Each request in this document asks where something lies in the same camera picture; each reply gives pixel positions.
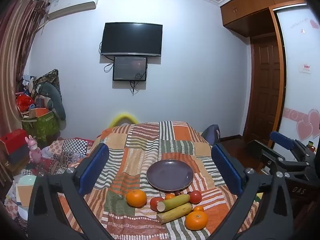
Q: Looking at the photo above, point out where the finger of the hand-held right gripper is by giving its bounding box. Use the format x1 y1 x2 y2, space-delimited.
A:
269 131 296 152
246 140 286 174

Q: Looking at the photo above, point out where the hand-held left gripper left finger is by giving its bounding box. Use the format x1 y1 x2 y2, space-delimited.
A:
27 143 114 240

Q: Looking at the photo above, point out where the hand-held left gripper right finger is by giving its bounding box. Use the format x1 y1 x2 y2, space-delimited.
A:
211 143 294 240

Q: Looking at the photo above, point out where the red tomato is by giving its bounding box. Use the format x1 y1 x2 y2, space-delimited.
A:
187 190 202 204
150 197 165 212

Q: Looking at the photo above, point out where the large orange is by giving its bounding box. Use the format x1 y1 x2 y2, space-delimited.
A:
184 211 209 230
126 189 147 207

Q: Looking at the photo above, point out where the purple round plate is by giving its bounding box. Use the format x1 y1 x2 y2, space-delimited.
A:
146 159 194 192

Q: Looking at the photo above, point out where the yellow-green sugarcane piece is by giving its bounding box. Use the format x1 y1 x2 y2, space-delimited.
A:
157 194 190 212
157 203 193 223

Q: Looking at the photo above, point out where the floral checkered quilt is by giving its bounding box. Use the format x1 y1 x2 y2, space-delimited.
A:
41 137 95 175

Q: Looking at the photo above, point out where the striped patchwork blanket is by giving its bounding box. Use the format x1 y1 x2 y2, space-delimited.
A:
57 121 260 240

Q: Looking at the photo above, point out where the brown wooden door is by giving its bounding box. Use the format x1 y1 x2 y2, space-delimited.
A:
244 36 282 145

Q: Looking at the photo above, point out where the white wardrobe door with hearts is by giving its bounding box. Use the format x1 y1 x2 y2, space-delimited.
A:
272 2 320 153

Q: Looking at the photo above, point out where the pink bunny toy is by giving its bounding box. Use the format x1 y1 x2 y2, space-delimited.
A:
25 135 42 164

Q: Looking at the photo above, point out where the green storage box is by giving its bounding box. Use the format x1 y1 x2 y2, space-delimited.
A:
21 110 60 148

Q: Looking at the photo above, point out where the pale green round basin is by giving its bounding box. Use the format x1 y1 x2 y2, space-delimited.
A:
19 175 37 188

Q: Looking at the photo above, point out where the orange box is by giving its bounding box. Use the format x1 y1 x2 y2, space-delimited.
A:
29 107 49 118

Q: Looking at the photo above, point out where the cardboard box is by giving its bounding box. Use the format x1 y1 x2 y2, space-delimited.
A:
16 185 34 207

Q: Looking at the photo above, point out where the grey plush toy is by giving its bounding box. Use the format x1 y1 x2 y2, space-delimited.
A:
37 82 67 120

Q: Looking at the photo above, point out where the red box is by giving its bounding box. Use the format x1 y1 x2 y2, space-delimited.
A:
0 129 29 155

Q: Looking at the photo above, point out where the red plastic bag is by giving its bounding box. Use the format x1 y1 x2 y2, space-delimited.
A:
16 94 35 112

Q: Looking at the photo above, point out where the camouflage patterned bag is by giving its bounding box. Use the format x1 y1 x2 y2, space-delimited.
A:
35 69 62 98

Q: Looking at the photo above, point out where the wooden overhead cabinet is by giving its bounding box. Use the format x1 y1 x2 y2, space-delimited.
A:
220 0 307 38

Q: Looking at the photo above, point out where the striped brown curtain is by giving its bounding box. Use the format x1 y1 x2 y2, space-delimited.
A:
0 0 50 140

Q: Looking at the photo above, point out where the white air conditioner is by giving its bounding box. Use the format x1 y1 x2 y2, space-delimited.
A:
47 0 100 20

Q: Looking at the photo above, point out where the yellow foam ring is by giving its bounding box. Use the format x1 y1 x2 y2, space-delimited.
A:
109 112 139 128

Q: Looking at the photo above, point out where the black cable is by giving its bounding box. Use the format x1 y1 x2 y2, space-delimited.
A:
129 57 149 95
104 54 115 72

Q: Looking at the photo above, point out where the small black wall monitor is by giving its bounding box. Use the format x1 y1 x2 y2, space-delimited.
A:
112 56 147 82

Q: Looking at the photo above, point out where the black wall television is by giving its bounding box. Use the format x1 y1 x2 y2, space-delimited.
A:
100 22 163 57

